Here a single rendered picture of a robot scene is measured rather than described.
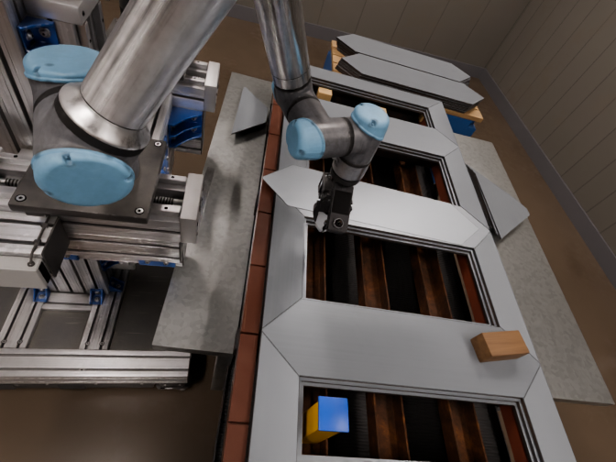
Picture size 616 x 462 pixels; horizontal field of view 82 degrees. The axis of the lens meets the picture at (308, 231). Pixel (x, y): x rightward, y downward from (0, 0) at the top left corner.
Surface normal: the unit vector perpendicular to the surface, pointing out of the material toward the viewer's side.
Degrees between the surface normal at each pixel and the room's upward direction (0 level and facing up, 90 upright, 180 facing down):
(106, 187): 96
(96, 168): 96
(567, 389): 0
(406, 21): 90
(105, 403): 0
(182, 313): 0
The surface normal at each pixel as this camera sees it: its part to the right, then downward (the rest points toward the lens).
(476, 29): 0.07, 0.80
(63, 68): 0.21, -0.69
